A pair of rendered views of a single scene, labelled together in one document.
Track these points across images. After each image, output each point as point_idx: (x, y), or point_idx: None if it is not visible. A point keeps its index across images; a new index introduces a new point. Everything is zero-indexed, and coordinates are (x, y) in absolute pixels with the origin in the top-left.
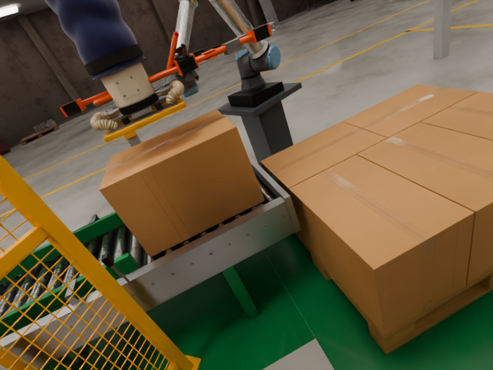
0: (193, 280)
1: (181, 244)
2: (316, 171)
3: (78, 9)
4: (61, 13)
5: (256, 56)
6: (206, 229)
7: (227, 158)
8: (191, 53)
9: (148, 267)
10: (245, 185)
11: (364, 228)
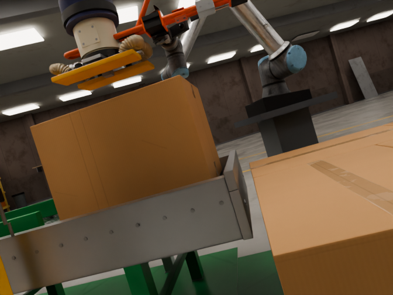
0: (84, 267)
1: None
2: (303, 163)
3: None
4: None
5: (273, 55)
6: None
7: (165, 113)
8: (173, 25)
9: (40, 227)
10: (186, 156)
11: (312, 207)
